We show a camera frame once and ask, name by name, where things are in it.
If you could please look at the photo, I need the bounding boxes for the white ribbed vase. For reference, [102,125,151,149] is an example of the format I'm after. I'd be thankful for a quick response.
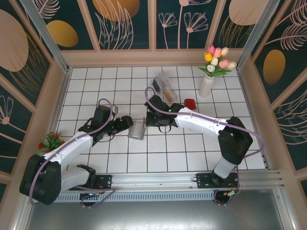
[200,74,214,98]

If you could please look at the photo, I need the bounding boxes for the perforated metal strip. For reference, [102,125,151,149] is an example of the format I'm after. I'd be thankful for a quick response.
[54,192,216,202]

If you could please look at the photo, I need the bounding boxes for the small green circuit board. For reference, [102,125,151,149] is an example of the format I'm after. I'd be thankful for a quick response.
[224,189,241,199]

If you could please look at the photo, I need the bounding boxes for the aluminium frame post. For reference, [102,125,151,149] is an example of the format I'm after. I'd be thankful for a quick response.
[236,0,275,70]
[20,0,71,74]

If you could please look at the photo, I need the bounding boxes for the red shovel with wooden handle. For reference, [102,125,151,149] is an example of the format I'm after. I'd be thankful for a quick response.
[184,98,196,111]

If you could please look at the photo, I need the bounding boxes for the grey metal sheet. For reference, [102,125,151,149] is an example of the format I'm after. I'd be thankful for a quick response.
[23,188,297,230]

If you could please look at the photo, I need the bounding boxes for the tan wooden block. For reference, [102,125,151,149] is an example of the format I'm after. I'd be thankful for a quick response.
[164,87,175,102]

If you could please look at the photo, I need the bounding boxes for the clear plastic organizer box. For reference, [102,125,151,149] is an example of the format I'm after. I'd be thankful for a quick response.
[152,71,179,104]

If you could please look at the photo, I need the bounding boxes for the grey card holder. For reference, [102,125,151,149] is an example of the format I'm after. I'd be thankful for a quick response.
[128,116,147,141]

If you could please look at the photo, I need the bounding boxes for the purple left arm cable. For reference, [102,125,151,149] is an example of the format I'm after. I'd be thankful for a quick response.
[28,97,118,209]

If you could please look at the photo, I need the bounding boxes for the small red flower plant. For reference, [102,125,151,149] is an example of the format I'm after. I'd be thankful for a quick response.
[37,131,66,154]

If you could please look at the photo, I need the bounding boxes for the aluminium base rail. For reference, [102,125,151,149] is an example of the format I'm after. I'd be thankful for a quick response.
[59,169,287,192]

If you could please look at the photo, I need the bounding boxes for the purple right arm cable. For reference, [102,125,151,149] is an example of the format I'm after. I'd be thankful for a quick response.
[144,87,266,207]

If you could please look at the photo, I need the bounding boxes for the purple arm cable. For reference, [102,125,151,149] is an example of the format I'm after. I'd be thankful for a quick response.
[28,97,118,209]
[144,87,266,207]

